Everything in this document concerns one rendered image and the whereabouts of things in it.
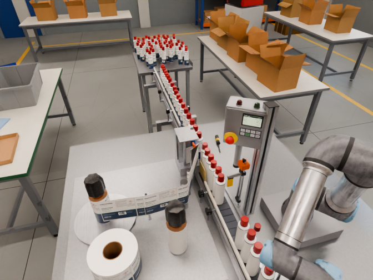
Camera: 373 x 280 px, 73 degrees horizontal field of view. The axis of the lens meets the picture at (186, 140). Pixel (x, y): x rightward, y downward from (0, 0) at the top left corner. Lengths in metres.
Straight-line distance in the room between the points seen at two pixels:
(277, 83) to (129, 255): 2.16
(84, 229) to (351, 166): 1.17
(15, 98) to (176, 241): 2.11
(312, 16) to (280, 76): 2.98
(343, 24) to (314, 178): 4.46
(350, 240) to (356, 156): 0.72
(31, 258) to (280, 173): 2.04
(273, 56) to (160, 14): 5.99
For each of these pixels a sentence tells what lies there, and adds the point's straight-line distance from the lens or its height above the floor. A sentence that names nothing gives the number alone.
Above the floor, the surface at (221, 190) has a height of 1.00.
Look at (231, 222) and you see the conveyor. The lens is 1.37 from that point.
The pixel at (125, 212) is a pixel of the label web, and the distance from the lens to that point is 1.32.
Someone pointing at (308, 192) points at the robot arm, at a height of 1.38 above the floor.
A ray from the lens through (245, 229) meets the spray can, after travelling 1.16.
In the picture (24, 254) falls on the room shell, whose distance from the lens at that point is 2.65.
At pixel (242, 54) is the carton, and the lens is 3.45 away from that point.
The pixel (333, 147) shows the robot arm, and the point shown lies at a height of 1.49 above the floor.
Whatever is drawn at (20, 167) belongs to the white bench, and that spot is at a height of 0.80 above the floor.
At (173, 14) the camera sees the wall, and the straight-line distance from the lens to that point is 8.69.
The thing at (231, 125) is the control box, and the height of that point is 1.39.
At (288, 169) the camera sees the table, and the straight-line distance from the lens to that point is 1.78.
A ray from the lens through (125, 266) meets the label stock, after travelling 1.11.
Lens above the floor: 2.00
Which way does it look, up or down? 38 degrees down
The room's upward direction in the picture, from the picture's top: 1 degrees counter-clockwise
